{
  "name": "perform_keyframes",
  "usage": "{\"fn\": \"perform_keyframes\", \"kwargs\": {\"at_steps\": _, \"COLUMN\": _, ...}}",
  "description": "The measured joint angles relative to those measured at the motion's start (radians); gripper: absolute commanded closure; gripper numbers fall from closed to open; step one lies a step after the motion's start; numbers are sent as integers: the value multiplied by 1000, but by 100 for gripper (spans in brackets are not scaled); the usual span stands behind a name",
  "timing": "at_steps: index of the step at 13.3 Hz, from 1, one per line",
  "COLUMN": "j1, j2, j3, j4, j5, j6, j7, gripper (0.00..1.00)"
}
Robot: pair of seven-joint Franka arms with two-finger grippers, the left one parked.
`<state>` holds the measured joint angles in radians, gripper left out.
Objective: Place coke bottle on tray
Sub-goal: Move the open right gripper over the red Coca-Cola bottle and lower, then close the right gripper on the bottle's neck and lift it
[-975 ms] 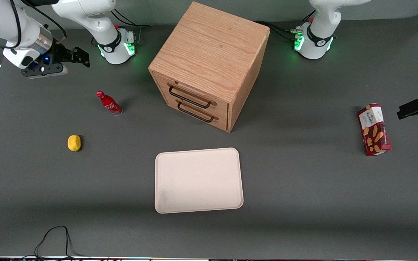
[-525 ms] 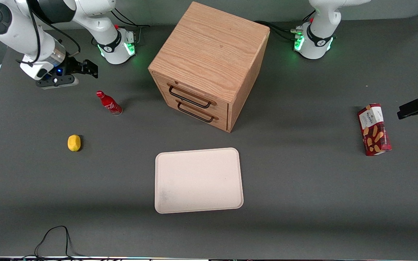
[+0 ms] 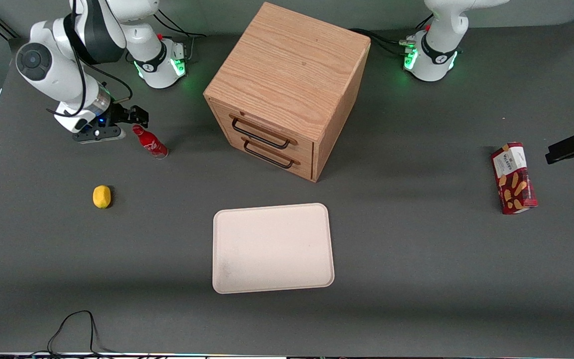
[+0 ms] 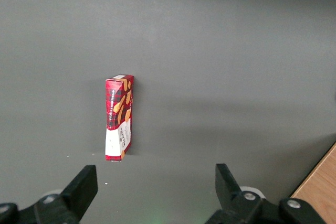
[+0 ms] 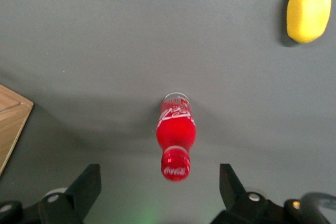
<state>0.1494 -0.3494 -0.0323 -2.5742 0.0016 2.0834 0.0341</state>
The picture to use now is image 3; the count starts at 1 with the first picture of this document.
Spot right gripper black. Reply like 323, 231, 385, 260
102, 102, 149, 129

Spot red coke bottle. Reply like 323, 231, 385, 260
132, 125, 169, 160

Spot beige rectangular tray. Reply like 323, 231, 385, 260
212, 203, 335, 294

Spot red cookie box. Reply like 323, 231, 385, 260
490, 142, 539, 215

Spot yellow lemon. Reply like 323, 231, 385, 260
93, 185, 112, 209

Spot wooden drawer cabinet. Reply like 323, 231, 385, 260
203, 1, 371, 183

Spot wooden drawer front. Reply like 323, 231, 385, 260
210, 101, 315, 163
220, 129, 315, 181

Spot black cable along right arm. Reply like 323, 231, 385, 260
53, 0, 133, 118

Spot black right arm base cable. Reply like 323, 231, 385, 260
155, 9, 206, 63

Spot black wire drawer handle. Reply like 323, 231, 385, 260
231, 117, 291, 150
242, 140, 295, 169

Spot thin black table cable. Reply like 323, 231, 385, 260
18, 310, 133, 359

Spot thick black base cable bundle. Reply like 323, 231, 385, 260
349, 28, 415, 56

